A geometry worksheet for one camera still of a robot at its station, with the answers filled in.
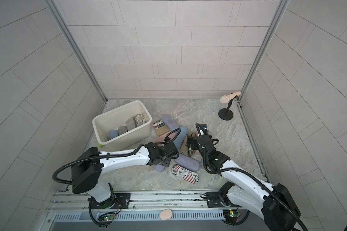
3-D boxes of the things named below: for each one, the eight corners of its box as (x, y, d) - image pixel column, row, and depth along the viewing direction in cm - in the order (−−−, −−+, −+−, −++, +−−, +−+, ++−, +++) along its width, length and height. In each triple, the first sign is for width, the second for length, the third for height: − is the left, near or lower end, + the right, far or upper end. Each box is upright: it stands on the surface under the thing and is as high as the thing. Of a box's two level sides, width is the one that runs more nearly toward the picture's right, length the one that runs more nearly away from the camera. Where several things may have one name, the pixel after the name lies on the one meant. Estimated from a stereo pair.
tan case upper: (157, 137, 97) (156, 134, 93) (155, 131, 99) (154, 128, 96) (169, 132, 99) (169, 129, 96) (167, 127, 102) (166, 123, 99)
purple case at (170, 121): (170, 135, 98) (170, 130, 93) (163, 122, 105) (162, 116, 100) (178, 131, 100) (178, 126, 95) (170, 119, 107) (170, 113, 102)
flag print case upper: (155, 129, 99) (154, 127, 97) (152, 126, 101) (152, 123, 98) (164, 124, 102) (164, 122, 99) (162, 121, 104) (162, 118, 101)
